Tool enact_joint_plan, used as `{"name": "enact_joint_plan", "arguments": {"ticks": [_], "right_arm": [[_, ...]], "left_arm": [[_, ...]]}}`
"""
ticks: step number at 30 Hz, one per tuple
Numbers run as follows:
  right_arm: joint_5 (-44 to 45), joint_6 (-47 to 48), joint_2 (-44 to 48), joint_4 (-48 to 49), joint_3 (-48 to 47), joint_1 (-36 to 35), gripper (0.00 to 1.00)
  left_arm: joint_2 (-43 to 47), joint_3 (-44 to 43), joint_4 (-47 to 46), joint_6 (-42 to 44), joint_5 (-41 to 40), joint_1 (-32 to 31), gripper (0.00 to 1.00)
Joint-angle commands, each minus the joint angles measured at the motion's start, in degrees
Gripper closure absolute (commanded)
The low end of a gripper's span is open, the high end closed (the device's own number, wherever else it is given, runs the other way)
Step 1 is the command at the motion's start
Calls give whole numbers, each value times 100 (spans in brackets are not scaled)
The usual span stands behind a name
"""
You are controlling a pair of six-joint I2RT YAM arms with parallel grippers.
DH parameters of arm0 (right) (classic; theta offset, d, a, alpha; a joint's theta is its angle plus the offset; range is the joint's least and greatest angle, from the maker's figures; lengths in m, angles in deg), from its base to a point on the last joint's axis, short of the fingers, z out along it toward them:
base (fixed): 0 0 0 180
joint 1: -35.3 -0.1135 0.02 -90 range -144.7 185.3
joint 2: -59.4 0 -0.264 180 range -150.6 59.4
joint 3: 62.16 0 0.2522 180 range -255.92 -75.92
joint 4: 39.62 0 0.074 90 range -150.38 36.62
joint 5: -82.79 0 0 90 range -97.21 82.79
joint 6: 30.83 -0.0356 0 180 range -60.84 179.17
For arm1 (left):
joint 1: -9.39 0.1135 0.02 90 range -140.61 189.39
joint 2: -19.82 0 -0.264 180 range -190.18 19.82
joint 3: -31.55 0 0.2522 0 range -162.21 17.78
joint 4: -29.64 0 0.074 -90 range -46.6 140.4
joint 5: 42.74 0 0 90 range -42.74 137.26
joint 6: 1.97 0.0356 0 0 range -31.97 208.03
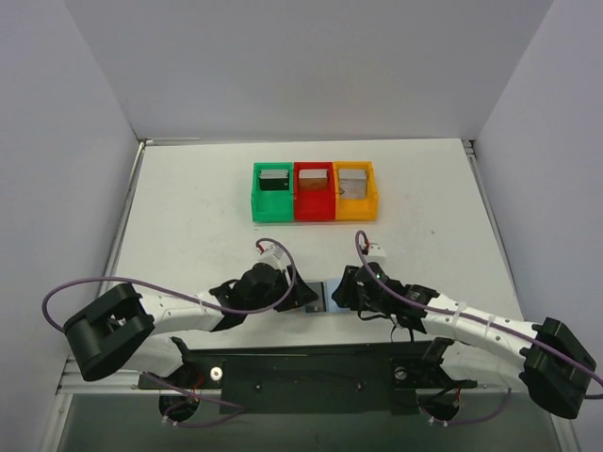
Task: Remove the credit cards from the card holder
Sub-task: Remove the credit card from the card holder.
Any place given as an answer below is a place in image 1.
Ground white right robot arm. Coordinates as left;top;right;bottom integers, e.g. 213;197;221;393
332;263;596;419

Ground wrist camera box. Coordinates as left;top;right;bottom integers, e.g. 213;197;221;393
366;243;386;266
258;244;286;269

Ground green plastic bin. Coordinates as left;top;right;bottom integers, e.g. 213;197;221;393
251;162;294;223

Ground beige leather card holder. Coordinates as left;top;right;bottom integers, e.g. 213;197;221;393
302;278;350;315

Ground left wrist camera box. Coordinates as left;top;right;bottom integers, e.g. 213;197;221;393
258;244;286;269

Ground red plastic bin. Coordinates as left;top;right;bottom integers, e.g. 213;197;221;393
293;162;335;222

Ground black cards in green bin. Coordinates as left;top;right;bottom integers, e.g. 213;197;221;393
258;169;290;191

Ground cards in yellow bin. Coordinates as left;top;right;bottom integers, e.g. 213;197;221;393
337;169;367;201

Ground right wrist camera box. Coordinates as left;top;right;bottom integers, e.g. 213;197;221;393
366;243;386;266

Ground yellow plastic bin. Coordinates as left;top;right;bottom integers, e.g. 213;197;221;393
333;161;379;221

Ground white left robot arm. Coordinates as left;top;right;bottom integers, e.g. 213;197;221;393
63;263;318;388

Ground cards in red bin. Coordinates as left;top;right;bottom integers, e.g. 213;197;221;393
298;169;329;191

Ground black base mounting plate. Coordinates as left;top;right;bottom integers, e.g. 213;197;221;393
167;340;477;414

